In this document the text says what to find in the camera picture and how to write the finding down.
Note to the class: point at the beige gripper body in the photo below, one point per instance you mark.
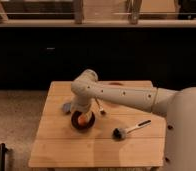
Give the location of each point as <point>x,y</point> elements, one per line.
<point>86,116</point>

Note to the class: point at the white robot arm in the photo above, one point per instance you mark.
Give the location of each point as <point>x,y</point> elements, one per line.
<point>177,107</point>

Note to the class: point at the black bowl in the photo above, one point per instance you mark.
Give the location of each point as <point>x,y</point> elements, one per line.
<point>75,123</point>

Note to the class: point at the blue sponge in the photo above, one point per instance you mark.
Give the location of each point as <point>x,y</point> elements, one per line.
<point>66,108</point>

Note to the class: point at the black white dish brush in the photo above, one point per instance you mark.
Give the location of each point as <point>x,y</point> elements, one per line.
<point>121,133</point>

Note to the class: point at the orange bowl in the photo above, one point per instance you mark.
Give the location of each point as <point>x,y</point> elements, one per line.
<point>115,83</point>

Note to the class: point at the wooden folding table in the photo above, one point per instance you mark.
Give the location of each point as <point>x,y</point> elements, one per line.
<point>59,145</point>

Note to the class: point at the black pole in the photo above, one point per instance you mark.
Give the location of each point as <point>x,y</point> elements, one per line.
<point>3,151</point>

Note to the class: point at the wooden handled fork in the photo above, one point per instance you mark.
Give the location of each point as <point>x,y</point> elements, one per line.
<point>101,109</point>

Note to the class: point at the wooden shelf rail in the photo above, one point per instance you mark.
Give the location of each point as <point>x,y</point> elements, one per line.
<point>97,13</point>

